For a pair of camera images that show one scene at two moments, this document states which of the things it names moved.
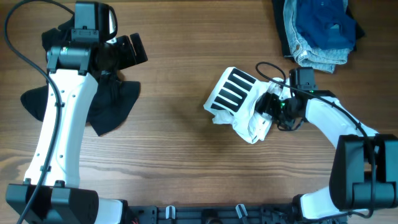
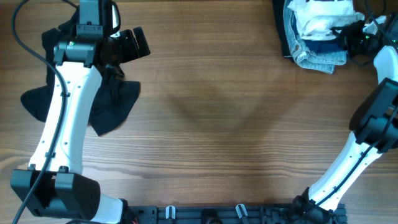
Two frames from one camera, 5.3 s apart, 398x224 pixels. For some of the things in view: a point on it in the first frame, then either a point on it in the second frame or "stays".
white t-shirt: x=231 y=97 -> x=316 y=19
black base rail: x=223 y=214 stays
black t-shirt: x=113 y=98 stays
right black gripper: x=267 y=104 -> x=347 y=32
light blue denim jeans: x=323 y=60 stays
